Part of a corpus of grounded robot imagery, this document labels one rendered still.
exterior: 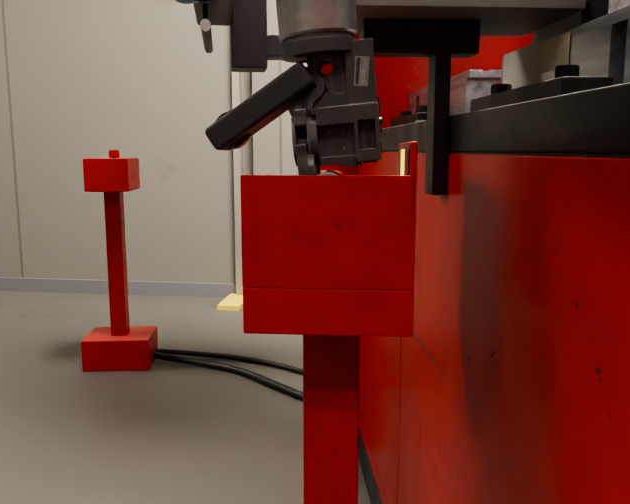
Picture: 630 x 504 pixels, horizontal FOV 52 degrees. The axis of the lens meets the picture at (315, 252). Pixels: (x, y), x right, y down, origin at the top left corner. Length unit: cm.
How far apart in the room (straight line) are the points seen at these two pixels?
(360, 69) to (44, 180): 350
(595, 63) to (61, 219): 351
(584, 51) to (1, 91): 366
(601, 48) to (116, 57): 329
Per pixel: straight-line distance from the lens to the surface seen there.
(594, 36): 78
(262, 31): 225
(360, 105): 60
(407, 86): 172
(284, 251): 59
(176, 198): 370
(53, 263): 407
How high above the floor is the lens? 83
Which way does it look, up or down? 9 degrees down
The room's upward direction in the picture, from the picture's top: straight up
